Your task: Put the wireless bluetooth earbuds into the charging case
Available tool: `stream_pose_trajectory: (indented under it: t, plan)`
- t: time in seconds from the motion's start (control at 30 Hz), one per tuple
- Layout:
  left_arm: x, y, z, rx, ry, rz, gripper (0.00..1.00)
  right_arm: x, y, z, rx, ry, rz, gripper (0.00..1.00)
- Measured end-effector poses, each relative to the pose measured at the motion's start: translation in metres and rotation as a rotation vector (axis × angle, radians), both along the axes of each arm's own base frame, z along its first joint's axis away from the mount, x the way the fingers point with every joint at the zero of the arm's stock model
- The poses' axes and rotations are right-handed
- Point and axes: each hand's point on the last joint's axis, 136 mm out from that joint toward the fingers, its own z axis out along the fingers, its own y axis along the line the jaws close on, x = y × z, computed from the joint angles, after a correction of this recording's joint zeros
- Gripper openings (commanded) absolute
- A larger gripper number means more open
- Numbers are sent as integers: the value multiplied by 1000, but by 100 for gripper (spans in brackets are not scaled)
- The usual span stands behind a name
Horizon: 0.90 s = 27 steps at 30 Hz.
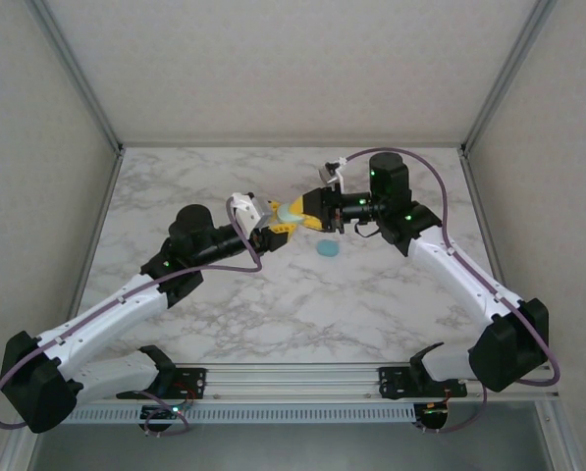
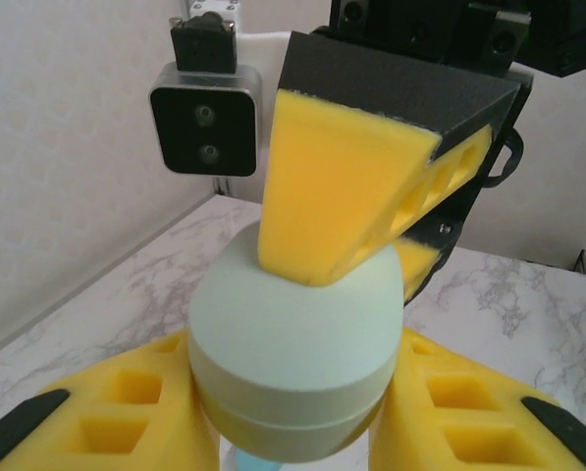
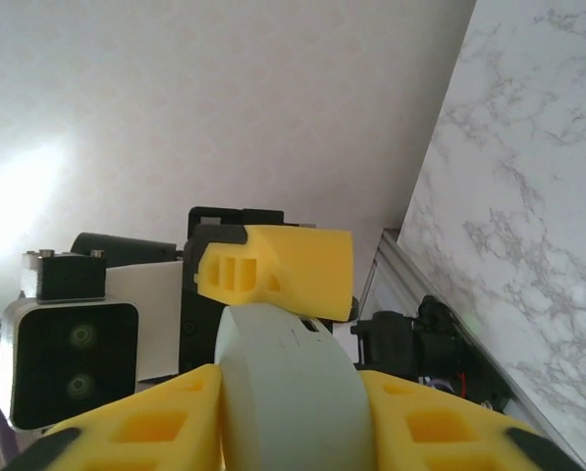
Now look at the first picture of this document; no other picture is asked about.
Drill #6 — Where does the aluminium table side rail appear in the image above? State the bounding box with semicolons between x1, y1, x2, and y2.
56;148;126;344
460;148;528;364

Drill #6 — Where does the wide aluminium base rail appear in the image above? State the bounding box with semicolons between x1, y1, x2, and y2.
66;361;561;404

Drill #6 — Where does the grey slotted cable duct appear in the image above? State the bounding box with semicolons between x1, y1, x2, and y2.
69;402;417;424

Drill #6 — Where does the small controller board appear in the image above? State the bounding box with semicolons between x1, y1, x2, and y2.
418;401;451;424
141;404;195;424

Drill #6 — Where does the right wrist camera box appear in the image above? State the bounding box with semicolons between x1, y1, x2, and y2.
315;156;348;194

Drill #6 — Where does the aluminium frame post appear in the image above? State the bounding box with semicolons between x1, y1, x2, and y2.
25;0;126;153
458;0;559;153

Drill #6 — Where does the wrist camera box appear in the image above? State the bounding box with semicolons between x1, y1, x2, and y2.
226;192;274;232
315;156;348;194

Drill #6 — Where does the aluminium frame leg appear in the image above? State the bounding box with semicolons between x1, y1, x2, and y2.
0;431;36;471
535;399;586;471

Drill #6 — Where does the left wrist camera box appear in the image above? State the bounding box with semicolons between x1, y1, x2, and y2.
226;192;274;232

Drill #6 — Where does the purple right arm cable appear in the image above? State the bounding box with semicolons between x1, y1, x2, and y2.
341;148;561;436

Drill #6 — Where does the mint green earbud charging case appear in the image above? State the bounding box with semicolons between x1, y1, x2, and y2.
277;200;307;227

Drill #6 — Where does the blue earbud charging case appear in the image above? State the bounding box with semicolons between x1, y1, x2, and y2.
314;238;343;260

